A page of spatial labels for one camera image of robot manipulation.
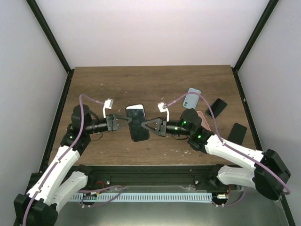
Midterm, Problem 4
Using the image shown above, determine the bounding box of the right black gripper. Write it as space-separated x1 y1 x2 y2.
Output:
142 117 192 137

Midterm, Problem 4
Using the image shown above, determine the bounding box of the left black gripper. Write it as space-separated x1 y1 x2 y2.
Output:
86 114 133 135

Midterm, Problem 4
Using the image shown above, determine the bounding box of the teal edged black phone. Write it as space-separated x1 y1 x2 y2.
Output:
210 98 228 118

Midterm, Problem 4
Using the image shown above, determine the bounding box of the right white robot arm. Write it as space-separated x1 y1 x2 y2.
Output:
141 109 291 200

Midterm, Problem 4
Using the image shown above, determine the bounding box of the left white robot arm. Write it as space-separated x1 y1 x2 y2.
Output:
14 105 132 226

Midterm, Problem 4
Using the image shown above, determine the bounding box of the light blue phone case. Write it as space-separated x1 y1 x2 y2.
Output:
183 88 201 109

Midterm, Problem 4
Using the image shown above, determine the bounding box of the pink phone case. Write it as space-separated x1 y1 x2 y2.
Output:
197 111 211 131

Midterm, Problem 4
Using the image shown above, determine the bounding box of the light blue slotted strip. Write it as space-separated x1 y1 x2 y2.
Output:
70 193 212 203

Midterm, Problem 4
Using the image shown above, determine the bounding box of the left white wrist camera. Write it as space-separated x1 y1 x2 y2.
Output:
103 98 113 118

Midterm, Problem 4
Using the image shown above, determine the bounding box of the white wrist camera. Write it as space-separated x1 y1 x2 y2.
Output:
103 98 113 118
158 102 170 122

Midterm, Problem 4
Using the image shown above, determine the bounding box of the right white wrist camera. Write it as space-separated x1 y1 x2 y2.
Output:
158 102 170 122

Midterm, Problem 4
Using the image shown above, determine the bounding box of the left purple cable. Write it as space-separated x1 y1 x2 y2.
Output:
22 94 104 226

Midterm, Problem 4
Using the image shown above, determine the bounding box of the black front rail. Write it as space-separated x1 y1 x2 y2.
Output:
91 165 228 191

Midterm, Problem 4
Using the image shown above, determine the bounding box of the left black frame post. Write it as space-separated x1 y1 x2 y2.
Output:
26 0 72 74

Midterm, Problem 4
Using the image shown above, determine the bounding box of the black frame post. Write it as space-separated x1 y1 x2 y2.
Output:
233 0 279 72
26 0 72 74

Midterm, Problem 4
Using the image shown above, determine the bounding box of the right black frame post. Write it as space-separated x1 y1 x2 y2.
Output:
233 0 279 72

